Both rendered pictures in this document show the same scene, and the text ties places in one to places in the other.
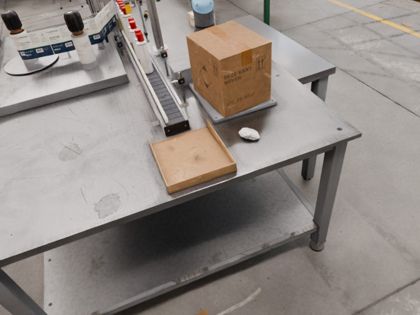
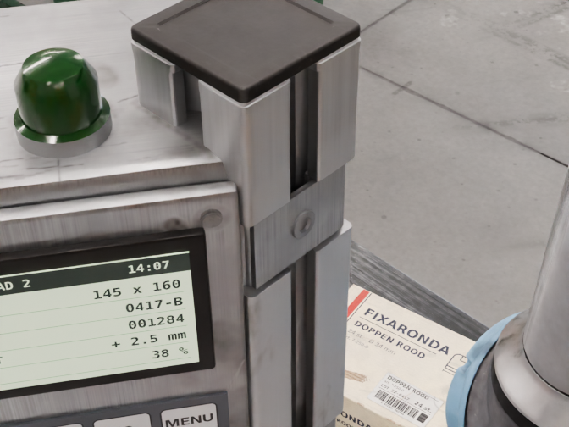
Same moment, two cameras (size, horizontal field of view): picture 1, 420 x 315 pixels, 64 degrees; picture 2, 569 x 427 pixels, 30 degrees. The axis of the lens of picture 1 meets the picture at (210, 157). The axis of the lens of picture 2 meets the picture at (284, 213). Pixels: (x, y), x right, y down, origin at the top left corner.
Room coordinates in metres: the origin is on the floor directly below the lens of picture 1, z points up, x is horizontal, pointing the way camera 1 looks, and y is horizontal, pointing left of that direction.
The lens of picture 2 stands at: (1.80, 0.32, 1.65)
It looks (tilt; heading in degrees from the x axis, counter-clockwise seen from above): 42 degrees down; 330
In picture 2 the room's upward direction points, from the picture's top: 1 degrees counter-clockwise
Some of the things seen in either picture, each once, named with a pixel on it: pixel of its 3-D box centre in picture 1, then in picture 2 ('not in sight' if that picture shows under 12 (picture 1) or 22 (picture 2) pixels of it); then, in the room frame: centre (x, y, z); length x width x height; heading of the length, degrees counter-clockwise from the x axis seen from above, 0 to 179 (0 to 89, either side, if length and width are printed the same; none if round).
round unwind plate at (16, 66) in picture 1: (32, 61); not in sight; (1.95, 0.96, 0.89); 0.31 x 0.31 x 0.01
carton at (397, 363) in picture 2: (201, 19); (389, 385); (2.31, -0.07, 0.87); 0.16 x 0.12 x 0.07; 25
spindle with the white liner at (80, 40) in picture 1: (80, 40); not in sight; (1.79, 0.59, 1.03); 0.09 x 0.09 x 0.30
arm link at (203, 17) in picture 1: (203, 10); not in sight; (1.97, -0.08, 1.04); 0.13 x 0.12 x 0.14; 5
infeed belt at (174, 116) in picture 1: (137, 52); not in sight; (1.94, 0.34, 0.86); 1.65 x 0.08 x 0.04; 15
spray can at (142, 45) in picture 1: (144, 53); not in sight; (1.63, 0.25, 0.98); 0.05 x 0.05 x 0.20
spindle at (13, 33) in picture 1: (19, 37); not in sight; (1.95, 0.96, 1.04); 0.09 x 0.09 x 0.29
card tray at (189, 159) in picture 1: (189, 152); not in sight; (0.98, 0.07, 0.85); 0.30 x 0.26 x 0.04; 15
